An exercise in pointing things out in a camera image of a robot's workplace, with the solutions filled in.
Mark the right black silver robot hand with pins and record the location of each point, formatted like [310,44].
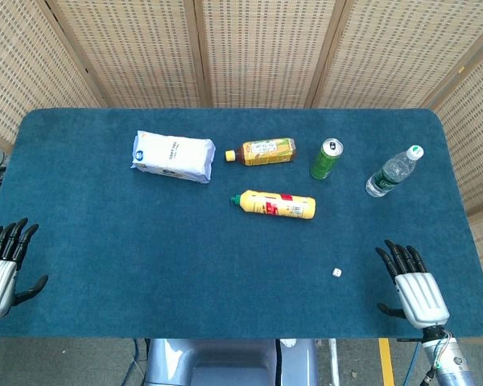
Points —
[420,295]

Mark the small white cube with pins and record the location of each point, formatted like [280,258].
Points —
[337,272]

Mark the clear water bottle green label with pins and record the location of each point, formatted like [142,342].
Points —
[390,173]

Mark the green drink can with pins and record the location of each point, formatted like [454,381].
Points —
[325,163]

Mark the yellow bottle green cap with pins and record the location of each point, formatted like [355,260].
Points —
[273,204]

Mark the blue carpet table mat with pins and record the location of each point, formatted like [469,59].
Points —
[185,261]

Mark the grey blue robot torso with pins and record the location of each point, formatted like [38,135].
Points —
[225,362]

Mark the tea bottle yellow label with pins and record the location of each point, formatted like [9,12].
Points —
[265,152]

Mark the white tissue pack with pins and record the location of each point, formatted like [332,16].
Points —
[173,157]

